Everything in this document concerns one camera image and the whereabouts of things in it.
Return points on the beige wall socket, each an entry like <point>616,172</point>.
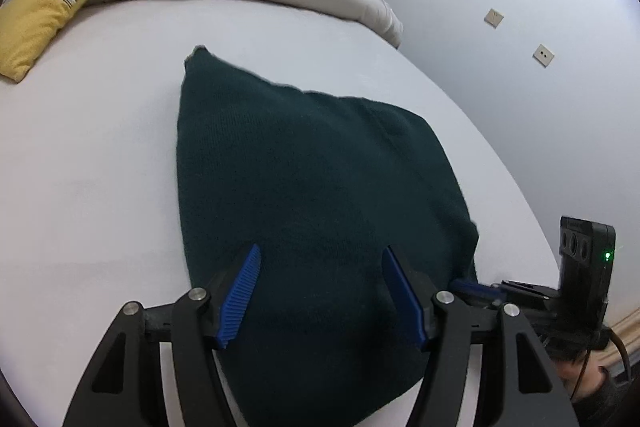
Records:
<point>543,56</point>

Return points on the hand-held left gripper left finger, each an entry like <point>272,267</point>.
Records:
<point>240,297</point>

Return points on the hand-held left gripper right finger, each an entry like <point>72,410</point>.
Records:
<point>405,297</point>

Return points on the person's right forearm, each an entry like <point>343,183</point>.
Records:
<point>610,399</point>

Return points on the beige wall switch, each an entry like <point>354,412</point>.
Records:
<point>494,18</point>

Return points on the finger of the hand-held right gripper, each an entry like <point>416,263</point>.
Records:
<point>475,293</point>

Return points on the person's right hand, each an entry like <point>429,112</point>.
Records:
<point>572,374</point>

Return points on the dark green sweater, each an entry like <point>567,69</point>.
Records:
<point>310,177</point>

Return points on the yellow patterned pillow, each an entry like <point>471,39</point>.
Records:
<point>45,2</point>

